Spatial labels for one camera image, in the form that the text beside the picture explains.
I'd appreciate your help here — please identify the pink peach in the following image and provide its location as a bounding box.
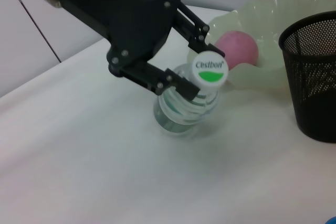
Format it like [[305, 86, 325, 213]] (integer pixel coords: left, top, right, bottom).
[[214, 31, 260, 69]]

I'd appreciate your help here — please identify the clear green-label water bottle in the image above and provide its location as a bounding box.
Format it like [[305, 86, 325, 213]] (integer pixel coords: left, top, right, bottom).
[[153, 50, 229, 138]]

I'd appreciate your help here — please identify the translucent green fruit bowl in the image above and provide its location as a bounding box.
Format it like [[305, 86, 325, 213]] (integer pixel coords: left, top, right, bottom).
[[187, 0, 336, 96]]

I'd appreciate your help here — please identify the black mesh pen holder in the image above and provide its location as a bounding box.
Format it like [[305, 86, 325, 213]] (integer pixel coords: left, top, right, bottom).
[[278, 10, 336, 144]]

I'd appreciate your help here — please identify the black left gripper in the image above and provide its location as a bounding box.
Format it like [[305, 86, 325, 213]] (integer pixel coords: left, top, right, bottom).
[[49, 0, 226, 102]]

